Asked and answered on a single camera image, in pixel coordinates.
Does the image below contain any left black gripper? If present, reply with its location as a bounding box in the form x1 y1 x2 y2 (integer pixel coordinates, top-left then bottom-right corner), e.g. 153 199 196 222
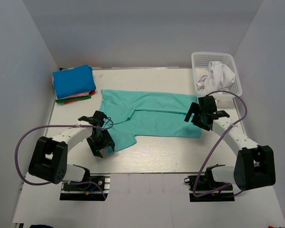
86 129 115 158

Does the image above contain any white t shirt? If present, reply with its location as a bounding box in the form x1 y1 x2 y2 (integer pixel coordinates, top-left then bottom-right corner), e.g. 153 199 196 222
197 61 236 94

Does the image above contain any teal t shirt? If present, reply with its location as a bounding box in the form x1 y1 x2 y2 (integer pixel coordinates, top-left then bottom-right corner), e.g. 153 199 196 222
100 89 202 153

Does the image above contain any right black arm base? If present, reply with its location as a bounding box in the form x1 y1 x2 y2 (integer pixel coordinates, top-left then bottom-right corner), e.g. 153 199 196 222
184 174 235 202

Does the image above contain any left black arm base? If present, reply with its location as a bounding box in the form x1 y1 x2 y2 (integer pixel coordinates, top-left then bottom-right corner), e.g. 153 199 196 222
59 174 110 201

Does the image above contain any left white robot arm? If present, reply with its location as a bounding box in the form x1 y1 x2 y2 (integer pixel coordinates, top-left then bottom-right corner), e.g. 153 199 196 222
28 111 115 190

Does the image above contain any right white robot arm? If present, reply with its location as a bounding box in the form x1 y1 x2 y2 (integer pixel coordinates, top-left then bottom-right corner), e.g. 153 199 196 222
184 95 276 198

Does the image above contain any white plastic basket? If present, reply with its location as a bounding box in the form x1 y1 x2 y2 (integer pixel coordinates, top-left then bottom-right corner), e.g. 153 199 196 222
191 52 242 100

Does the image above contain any red folded t shirt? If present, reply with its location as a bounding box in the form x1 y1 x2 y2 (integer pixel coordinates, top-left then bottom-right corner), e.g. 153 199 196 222
64 90 95 104

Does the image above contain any pink folded t shirt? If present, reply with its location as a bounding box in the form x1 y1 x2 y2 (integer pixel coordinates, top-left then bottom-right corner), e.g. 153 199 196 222
52 77 90 100

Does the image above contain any green folded t shirt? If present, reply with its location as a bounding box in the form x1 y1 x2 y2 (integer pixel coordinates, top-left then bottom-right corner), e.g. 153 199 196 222
55 95 91 104

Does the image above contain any blue folded t shirt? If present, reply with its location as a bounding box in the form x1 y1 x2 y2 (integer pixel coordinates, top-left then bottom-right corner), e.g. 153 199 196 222
52 65 96 99

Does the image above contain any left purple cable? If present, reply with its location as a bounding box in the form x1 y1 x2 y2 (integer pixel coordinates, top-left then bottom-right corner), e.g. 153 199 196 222
15 117 114 200

